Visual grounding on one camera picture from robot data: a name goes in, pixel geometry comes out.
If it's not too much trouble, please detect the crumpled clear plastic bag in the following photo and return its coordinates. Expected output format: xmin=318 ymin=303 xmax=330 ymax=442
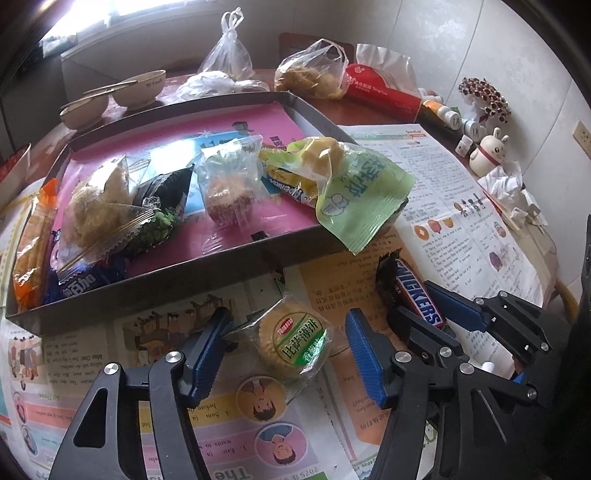
xmin=173 ymin=70 xmax=271 ymax=102

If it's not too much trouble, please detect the clear zip bag pastry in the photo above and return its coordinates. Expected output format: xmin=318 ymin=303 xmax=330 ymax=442
xmin=194 ymin=135 xmax=264 ymax=227

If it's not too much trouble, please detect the white rabbit figurine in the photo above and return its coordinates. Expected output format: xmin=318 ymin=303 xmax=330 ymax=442
xmin=468 ymin=127 xmax=511 ymax=176

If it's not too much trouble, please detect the tied clear plastic bag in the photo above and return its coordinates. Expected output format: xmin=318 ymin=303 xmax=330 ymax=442
xmin=203 ymin=7 xmax=254 ymax=81

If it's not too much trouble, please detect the red tissue pack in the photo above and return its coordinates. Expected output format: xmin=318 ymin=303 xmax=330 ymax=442
xmin=344 ymin=44 xmax=423 ymax=123

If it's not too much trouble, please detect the dark cardboard tray pink inside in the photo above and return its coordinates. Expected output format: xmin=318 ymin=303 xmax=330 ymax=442
xmin=4 ymin=90 xmax=409 ymax=337

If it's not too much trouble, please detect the light green pastry packet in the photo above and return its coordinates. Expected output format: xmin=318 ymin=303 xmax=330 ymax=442
xmin=286 ymin=136 xmax=416 ymax=254

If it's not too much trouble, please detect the clear fried dough packet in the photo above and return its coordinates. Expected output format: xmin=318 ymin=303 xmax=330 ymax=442
xmin=55 ymin=154 xmax=155 ymax=273

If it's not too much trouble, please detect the beige ceramic bowl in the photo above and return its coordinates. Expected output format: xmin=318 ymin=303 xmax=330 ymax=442
xmin=111 ymin=70 xmax=167 ymax=110
xmin=60 ymin=95 xmax=109 ymax=130

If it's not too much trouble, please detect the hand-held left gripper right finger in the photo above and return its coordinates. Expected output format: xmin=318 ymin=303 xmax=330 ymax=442
xmin=346 ymin=308 xmax=513 ymax=480

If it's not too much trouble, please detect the black green pea packet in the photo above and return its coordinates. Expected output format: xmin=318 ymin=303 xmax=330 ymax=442
xmin=124 ymin=166 xmax=195 ymax=259

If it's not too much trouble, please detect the round cracker packet green label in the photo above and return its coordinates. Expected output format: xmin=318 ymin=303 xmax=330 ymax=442
xmin=226 ymin=295 xmax=334 ymax=393

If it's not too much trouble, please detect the wooden chopstick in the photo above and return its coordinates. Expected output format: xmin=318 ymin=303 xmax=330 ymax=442
xmin=60 ymin=95 xmax=112 ymax=112
xmin=83 ymin=79 xmax=139 ymax=95

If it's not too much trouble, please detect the crumpled white tissue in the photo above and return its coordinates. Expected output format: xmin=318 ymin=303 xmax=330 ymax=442
xmin=478 ymin=161 xmax=527 ymax=206

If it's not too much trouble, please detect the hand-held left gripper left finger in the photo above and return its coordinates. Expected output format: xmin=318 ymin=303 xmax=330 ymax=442
xmin=48 ymin=307 xmax=234 ymax=480

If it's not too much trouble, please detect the yellow snack bar packet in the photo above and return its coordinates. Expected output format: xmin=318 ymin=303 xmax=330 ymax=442
xmin=257 ymin=145 xmax=324 ymax=208

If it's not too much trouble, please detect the large newspaper sheet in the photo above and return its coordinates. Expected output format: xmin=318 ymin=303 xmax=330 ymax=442
xmin=295 ymin=124 xmax=559 ymax=480

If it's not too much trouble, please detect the brown chocolate bar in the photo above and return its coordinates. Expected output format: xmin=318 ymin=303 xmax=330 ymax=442
xmin=375 ymin=249 xmax=448 ymax=328

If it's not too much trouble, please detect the plastic bag of bread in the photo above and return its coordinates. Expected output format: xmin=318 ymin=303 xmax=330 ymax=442
xmin=274 ymin=39 xmax=349 ymax=100

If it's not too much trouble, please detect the colourful newspaper sheet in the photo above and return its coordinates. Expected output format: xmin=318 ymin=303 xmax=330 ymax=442
xmin=0 ymin=194 xmax=384 ymax=480

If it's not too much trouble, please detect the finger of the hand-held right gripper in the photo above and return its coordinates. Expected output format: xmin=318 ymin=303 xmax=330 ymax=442
xmin=388 ymin=305 xmax=539 ymax=407
xmin=422 ymin=279 xmax=552 ymax=354

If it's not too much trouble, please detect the blue cookie packet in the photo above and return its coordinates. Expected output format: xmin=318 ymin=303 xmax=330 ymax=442
xmin=44 ymin=231 xmax=127 ymax=305

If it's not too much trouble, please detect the red patterned bowl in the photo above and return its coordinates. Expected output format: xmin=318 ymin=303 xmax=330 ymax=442
xmin=0 ymin=143 xmax=32 ymax=185

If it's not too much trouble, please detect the orange snack packet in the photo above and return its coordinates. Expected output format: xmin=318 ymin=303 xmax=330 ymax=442
xmin=13 ymin=178 xmax=61 ymax=310

